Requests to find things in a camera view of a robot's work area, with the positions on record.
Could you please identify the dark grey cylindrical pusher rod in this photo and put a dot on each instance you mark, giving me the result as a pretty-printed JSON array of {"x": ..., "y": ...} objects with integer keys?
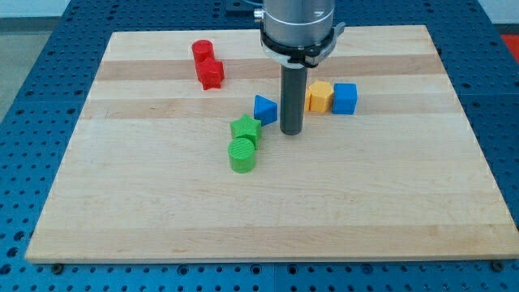
[{"x": 293, "y": 90}]

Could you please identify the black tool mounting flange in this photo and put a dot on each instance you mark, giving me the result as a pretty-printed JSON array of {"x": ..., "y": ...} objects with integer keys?
[{"x": 297, "y": 57}]

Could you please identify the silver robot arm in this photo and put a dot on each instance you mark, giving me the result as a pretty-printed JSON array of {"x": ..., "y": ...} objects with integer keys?
[{"x": 299, "y": 35}]

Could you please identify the blue triangle block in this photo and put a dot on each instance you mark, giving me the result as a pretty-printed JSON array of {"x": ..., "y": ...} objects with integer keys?
[{"x": 265, "y": 110}]

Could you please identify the yellow block behind rod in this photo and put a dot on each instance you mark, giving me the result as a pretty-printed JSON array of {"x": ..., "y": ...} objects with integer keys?
[{"x": 307, "y": 100}]

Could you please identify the yellow hexagon block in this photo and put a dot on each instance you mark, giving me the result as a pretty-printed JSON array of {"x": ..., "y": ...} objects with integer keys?
[{"x": 321, "y": 96}]

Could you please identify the blue cube block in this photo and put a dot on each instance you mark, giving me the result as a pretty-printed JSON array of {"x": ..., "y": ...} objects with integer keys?
[{"x": 345, "y": 98}]

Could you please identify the green star block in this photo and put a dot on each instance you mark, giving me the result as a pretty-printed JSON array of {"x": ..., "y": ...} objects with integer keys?
[{"x": 247, "y": 127}]

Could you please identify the red star block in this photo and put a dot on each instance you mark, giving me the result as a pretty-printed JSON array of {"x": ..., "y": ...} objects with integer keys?
[{"x": 210, "y": 73}]

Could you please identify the green cylinder block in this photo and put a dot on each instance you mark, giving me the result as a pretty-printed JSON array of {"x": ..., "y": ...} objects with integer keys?
[{"x": 241, "y": 152}]

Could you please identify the red cylinder block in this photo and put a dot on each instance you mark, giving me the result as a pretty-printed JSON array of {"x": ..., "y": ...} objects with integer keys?
[{"x": 202, "y": 49}]

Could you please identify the wooden board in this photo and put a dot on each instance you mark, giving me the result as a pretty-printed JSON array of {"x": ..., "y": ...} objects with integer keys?
[{"x": 145, "y": 177}]

